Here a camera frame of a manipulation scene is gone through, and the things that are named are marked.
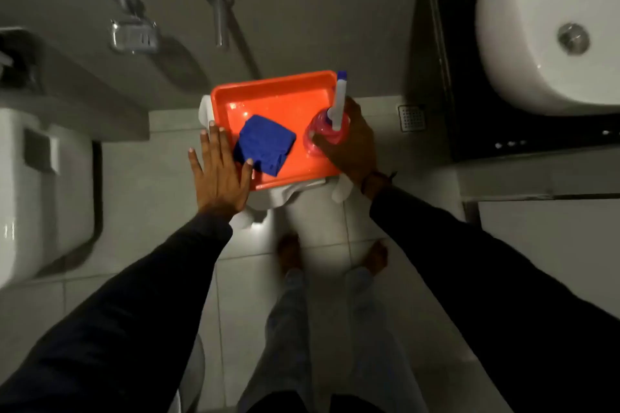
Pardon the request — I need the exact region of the person's left hand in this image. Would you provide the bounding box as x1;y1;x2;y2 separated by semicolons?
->
187;121;254;221

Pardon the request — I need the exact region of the chrome sink drain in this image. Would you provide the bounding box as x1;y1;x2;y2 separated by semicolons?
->
556;22;592;57

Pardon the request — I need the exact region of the person's right hand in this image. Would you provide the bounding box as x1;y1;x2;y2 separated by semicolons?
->
312;96;389;199

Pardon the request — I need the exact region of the white wash basin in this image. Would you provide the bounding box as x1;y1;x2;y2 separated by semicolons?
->
475;0;620;117

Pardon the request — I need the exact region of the chrome wall sprayer holder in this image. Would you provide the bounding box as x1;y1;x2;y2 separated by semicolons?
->
108;0;161;55

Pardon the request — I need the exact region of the black sink countertop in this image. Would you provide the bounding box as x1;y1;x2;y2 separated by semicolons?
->
418;0;620;165

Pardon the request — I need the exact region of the square metal floor drain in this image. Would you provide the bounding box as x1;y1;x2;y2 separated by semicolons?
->
397;104;428;134

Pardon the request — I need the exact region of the grey flush plate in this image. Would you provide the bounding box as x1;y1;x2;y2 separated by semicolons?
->
23;128;61;174

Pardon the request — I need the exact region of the white plastic stool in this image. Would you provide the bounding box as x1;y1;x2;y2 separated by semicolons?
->
198;94;355;230

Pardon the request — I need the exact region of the person's left leg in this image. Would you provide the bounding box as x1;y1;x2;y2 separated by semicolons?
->
236;232;316;413

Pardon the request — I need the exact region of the person's right leg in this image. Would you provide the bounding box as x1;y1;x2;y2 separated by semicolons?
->
333;239;430;413

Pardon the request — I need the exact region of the person's leg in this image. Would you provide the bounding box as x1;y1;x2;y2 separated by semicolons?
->
236;232;316;413
333;239;430;413

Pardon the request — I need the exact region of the orange plastic tray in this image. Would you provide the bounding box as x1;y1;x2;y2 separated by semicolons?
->
210;70;344;192

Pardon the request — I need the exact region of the dark wrist bracelet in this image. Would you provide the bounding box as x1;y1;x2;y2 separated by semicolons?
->
360;170;398;197

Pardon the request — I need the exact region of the person's left forearm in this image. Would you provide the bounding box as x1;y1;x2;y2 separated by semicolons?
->
0;210;234;413

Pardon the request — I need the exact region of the blue cloth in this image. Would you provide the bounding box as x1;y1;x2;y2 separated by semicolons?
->
232;114;298;178

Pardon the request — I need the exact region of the person's right forearm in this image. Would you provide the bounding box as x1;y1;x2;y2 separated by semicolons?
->
369;185;620;413

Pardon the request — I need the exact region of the pink spray bottle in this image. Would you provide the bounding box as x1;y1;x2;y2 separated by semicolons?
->
303;70;351;157

